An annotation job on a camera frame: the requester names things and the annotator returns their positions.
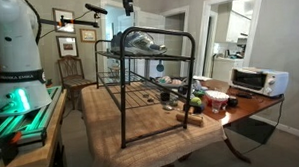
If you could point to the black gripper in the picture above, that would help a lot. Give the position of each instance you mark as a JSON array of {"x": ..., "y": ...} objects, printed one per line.
[{"x": 127, "y": 0}]

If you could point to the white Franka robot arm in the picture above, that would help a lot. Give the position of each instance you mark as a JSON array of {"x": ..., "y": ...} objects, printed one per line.
[{"x": 14, "y": 48}]

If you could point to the small gold framed picture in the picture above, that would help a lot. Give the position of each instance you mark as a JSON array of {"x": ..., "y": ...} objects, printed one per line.
[{"x": 87, "y": 35}]

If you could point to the blue measuring spoon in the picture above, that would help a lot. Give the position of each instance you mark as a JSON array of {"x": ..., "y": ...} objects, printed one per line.
[{"x": 160, "y": 67}]

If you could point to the large framed picture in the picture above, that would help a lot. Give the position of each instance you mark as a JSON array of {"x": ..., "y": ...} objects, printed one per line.
[{"x": 63, "y": 14}]

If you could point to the dark framed picture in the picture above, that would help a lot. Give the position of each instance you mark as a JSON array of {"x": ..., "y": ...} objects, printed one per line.
[{"x": 67, "y": 46}]

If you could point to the pink striped cloth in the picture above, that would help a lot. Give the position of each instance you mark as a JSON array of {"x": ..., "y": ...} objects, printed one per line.
[{"x": 166, "y": 80}]

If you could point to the black metal shoe rack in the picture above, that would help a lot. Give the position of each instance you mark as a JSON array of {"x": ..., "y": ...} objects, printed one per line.
[{"x": 122, "y": 94}]

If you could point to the brown wooden chair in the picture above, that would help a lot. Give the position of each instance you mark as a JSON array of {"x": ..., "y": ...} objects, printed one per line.
[{"x": 72, "y": 82}]

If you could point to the black measuring cup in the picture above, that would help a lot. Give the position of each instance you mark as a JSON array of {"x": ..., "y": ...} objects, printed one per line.
[{"x": 165, "y": 96}]

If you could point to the white paper sheet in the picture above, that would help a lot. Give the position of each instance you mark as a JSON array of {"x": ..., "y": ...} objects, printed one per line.
[{"x": 202, "y": 78}]

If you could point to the round metal lid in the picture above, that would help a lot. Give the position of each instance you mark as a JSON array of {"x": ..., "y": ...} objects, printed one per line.
[{"x": 167, "y": 108}]

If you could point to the green toy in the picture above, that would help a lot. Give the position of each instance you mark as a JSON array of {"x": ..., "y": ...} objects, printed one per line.
[{"x": 199, "y": 92}]

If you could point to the white kitchen counter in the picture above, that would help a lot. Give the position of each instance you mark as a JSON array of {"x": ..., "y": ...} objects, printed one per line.
[{"x": 222, "y": 71}]

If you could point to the yellow green ball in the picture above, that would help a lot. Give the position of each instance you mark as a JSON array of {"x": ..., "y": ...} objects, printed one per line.
[{"x": 196, "y": 101}]

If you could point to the small black holder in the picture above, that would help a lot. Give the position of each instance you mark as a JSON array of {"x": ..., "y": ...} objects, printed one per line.
[{"x": 199, "y": 109}]

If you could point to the white red bowl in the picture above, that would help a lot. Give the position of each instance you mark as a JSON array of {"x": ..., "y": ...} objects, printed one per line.
[{"x": 216, "y": 96}]

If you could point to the wooden block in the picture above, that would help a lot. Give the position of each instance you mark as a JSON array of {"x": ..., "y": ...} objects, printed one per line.
[{"x": 190, "y": 119}]

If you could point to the beige woven tablecloth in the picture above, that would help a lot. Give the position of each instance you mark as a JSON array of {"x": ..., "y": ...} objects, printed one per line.
[{"x": 104, "y": 135}]

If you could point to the clear drinking glass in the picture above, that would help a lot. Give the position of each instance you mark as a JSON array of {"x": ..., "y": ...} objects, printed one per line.
[{"x": 217, "y": 107}]

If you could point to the small black mug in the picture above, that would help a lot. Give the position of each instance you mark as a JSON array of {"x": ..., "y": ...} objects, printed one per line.
[{"x": 232, "y": 102}]

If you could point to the black remote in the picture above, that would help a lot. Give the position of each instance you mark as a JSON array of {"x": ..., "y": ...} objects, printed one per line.
[{"x": 245, "y": 95}]

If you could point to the brown wooden dining table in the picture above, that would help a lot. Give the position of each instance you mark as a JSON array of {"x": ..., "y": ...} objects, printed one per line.
[{"x": 250, "y": 106}]

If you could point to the white toaster oven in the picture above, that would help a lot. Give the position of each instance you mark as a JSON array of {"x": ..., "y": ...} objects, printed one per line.
[{"x": 276, "y": 82}]

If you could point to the wooden workbench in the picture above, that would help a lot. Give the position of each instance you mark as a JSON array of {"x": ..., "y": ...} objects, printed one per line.
[{"x": 35, "y": 157}]

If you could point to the black clamp orange tip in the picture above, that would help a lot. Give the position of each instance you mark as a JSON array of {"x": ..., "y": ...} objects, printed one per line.
[{"x": 5, "y": 148}]

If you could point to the black bar camera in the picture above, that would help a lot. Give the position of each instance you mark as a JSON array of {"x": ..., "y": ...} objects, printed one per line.
[{"x": 95, "y": 8}]

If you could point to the white kitchen wall cabinet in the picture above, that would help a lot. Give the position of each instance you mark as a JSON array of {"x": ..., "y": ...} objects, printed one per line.
[{"x": 237, "y": 23}]

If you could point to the aluminium base frame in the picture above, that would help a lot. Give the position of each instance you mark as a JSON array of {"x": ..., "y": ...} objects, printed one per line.
[{"x": 34, "y": 124}]

